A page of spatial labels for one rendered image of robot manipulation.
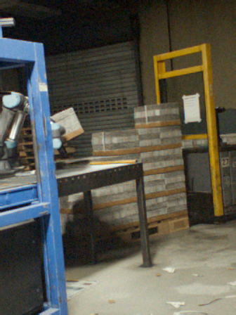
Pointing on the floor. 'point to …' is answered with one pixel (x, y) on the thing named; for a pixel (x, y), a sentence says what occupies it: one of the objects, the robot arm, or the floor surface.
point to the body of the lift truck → (200, 177)
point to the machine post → (46, 180)
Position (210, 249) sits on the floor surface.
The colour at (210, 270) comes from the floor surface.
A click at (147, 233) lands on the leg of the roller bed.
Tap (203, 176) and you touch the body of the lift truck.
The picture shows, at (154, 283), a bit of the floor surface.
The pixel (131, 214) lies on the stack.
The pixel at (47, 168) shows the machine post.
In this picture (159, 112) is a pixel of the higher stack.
